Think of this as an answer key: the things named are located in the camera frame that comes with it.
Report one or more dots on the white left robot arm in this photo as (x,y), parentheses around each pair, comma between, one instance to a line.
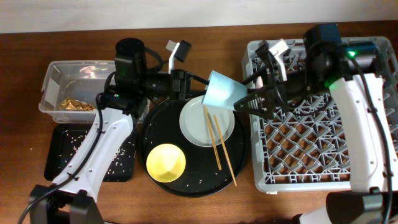
(72,196)

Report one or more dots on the grey dishwasher rack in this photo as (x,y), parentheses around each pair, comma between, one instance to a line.
(298,153)

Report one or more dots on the round black tray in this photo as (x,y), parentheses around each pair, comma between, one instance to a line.
(201,176)

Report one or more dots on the yellow bowl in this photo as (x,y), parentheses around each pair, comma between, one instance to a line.
(166,163)

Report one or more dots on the grey plate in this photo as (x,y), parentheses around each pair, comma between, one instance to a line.
(194,127)

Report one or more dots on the clear plastic bin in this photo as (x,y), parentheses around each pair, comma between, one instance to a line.
(75,79)

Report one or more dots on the blue cup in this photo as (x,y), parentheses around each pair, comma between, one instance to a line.
(223,92)

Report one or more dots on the food scraps and rice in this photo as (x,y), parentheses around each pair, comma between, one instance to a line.
(122,163)

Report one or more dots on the gold snack wrapper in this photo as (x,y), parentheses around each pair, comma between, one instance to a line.
(75,105)

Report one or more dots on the wooden chopstick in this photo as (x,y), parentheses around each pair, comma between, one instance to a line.
(225,150)
(212,137)

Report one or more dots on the black rectangular tray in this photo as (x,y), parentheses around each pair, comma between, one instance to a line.
(50,171)

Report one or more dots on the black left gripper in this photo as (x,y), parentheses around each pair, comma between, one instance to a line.
(182,84)

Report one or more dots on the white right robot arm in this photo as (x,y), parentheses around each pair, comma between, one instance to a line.
(351,72)

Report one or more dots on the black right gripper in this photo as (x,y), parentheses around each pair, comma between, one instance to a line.
(266,92)

